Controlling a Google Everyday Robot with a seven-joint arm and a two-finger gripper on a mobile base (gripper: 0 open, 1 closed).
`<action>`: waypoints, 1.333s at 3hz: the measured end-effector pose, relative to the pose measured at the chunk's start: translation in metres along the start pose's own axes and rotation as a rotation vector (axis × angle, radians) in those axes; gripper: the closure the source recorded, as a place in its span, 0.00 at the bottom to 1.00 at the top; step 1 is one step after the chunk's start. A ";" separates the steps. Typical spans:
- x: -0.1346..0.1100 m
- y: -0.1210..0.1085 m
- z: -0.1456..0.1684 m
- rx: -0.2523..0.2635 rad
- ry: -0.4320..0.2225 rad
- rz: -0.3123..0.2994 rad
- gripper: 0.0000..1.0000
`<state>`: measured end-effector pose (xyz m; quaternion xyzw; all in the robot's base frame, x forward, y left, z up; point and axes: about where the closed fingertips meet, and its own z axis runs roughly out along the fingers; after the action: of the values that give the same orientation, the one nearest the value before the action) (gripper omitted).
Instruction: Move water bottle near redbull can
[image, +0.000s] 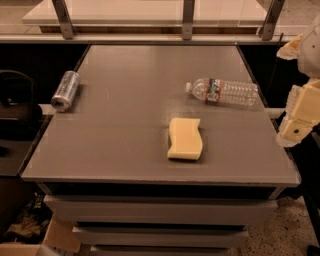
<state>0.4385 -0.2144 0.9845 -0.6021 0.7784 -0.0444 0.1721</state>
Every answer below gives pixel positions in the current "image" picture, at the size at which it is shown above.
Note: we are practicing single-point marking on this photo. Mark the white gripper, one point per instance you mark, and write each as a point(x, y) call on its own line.
point(311, 53)

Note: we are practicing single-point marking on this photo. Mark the clear plastic water bottle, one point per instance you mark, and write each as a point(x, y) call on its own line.
point(212, 90)

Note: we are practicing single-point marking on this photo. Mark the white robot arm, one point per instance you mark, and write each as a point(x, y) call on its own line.
point(309, 60)

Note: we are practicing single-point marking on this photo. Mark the silver redbull can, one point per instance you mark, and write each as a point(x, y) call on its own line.
point(64, 95)

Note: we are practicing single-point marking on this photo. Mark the yellow sponge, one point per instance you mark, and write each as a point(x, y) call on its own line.
point(185, 138)

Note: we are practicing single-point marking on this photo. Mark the middle grey drawer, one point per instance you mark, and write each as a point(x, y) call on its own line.
point(160, 237)

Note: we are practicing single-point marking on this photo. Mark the grey drawer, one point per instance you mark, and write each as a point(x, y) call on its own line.
point(153, 210)
point(160, 237)
point(155, 251)

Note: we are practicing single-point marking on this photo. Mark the top grey drawer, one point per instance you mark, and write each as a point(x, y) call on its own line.
point(153, 210)

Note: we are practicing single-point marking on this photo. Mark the white shelf board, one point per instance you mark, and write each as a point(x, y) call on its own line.
point(165, 12)

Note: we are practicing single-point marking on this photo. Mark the bottom grey drawer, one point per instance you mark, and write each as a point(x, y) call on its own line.
point(155, 251)

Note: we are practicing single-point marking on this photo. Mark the black chair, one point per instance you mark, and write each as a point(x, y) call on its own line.
point(20, 115)

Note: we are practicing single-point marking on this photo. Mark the cardboard box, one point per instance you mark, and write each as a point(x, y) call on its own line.
point(58, 240)

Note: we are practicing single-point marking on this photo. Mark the right metal bracket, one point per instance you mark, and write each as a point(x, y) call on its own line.
point(267, 30)

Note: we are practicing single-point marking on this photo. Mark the left metal bracket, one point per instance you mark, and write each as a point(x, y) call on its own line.
point(65, 23)

